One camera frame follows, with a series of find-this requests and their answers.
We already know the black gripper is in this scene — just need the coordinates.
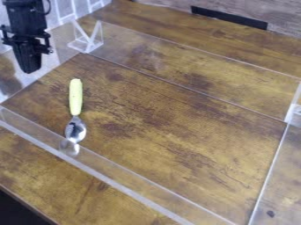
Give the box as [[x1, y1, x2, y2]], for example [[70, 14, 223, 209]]
[[0, 0, 52, 73]]

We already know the green handled metal spoon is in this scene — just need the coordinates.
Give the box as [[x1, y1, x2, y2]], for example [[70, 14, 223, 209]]
[[64, 78, 87, 143]]

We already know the clear acrylic front barrier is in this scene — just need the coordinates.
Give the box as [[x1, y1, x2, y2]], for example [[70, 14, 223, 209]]
[[0, 106, 235, 225]]

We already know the clear acrylic barrier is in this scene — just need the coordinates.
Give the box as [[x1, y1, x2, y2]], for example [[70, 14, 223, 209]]
[[247, 83, 301, 225], [0, 106, 235, 225]]

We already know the clear acrylic right barrier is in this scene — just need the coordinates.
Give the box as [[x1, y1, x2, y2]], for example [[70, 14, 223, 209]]
[[247, 83, 301, 225]]

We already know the clear acrylic triangular bracket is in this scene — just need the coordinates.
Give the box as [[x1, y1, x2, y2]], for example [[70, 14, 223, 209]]
[[67, 21, 103, 54]]

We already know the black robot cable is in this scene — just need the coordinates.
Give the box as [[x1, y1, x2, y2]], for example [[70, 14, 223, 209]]
[[41, 0, 53, 16]]

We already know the black strip on back wall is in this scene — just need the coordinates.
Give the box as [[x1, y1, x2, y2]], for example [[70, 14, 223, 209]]
[[190, 5, 268, 30]]

